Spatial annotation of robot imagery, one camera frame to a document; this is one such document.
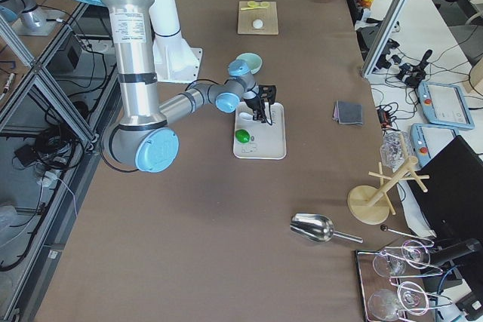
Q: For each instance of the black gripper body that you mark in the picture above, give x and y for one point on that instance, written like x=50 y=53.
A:
x=253 y=104

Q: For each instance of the white ceramic spoon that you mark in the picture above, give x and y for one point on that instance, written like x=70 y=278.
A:
x=246 y=116

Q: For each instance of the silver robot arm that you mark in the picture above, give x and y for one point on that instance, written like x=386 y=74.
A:
x=149 y=48
x=26 y=17

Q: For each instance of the light green bowl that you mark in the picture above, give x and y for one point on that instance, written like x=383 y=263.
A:
x=254 y=61

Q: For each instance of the green lime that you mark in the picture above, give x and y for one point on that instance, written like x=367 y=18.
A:
x=242 y=136

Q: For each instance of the white rabbit tray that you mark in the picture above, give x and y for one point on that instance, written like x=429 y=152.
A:
x=267 y=141

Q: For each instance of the folded grey cloth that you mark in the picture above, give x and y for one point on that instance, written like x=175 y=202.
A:
x=348 y=113

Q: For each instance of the wooden cutting board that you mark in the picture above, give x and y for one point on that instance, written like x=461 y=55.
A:
x=269 y=17

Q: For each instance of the white pillar with base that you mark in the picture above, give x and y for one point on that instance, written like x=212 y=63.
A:
x=175 y=61

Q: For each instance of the metal scoop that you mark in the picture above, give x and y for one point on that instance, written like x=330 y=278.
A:
x=318 y=228

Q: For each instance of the glass dish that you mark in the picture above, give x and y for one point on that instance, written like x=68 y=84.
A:
x=396 y=147

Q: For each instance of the wooden mug tree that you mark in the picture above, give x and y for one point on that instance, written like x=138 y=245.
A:
x=371 y=205

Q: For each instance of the lower blue teach pendant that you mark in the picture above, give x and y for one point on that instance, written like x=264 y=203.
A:
x=429 y=139

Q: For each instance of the blue teach pendant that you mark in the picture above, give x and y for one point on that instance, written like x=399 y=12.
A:
x=429 y=139
x=444 y=104

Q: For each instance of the upper blue teach pendant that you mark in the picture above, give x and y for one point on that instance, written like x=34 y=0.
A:
x=444 y=104

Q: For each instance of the black tray with glasses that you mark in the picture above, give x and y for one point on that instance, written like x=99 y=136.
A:
x=391 y=282

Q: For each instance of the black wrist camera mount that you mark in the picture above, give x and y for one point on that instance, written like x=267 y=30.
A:
x=267 y=93

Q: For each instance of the aluminium frame post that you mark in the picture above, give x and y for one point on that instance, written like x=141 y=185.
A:
x=382 y=37

